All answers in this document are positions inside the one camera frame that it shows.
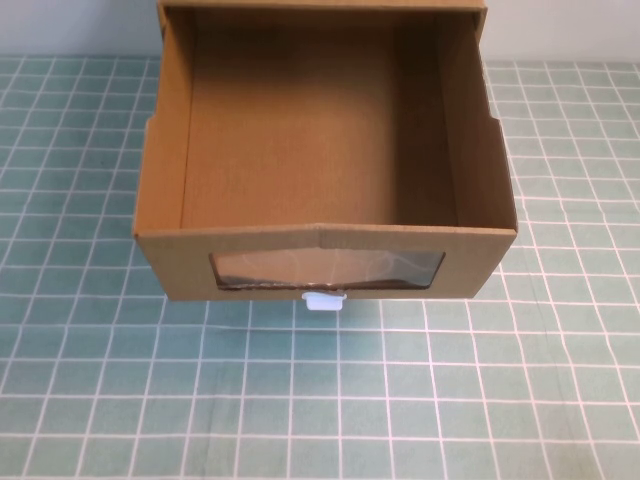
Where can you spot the brown cardboard outer box sleeve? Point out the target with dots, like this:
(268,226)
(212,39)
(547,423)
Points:
(320,4)

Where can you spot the green checked tablecloth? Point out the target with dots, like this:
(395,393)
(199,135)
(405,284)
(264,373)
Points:
(320,400)

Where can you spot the brown cardboard drawer with window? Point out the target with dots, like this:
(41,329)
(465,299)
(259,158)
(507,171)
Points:
(320,150)

